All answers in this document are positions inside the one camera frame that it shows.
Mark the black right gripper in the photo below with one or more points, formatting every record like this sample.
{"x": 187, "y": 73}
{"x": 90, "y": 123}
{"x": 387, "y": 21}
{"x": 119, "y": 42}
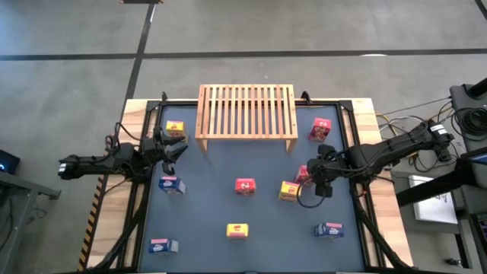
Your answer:
{"x": 329, "y": 167}

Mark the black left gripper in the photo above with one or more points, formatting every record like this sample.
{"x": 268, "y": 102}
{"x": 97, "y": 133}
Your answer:
{"x": 155, "y": 150}

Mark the red Froot Loops cereal box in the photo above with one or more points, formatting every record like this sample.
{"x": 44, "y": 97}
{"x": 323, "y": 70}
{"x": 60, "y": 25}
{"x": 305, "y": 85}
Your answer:
{"x": 245, "y": 186}
{"x": 320, "y": 129}
{"x": 301, "y": 176}

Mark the yellow Corn Pops cereal box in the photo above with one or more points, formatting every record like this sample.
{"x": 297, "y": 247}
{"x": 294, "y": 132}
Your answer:
{"x": 290, "y": 190}
{"x": 175, "y": 127}
{"x": 237, "y": 230}

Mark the blue Frosted Flakes cereal box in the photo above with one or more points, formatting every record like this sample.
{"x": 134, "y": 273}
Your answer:
{"x": 169, "y": 184}
{"x": 160, "y": 246}
{"x": 331, "y": 229}

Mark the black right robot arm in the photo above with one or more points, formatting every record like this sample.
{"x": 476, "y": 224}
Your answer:
{"x": 395, "y": 146}

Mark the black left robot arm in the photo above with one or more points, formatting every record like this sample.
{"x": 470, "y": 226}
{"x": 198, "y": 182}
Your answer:
{"x": 95, "y": 163}

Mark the wooden slatted shelf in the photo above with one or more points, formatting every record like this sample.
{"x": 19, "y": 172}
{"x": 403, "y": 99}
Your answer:
{"x": 246, "y": 135}

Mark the black table edge clamp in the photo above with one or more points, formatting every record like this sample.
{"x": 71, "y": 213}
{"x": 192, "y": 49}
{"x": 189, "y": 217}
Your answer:
{"x": 305, "y": 97}
{"x": 164, "y": 97}

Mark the blue grey table mat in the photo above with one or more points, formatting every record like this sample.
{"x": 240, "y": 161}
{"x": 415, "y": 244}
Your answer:
{"x": 266, "y": 213}

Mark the yellow black hazard strip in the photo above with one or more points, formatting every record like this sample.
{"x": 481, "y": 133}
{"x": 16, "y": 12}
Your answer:
{"x": 91, "y": 224}

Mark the black stand beam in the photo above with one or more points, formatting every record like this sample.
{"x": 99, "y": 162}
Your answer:
{"x": 430, "y": 190}

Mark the white paper sheet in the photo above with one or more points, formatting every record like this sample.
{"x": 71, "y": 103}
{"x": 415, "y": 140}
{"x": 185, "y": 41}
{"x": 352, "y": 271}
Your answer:
{"x": 433, "y": 213}

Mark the dark brown floor object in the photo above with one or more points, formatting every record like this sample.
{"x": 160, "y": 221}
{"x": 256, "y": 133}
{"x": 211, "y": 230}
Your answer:
{"x": 142, "y": 1}

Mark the grey side table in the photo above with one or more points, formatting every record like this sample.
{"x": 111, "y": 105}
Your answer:
{"x": 23, "y": 186}

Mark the small black floor object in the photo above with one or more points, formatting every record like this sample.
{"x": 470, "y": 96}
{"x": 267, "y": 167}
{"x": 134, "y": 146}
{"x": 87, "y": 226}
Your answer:
{"x": 452, "y": 262}

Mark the grey equipment cart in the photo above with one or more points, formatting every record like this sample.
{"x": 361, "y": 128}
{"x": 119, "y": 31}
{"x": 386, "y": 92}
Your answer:
{"x": 462, "y": 99}

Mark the black device with blue light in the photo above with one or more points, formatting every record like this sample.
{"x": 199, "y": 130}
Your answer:
{"x": 9, "y": 161}

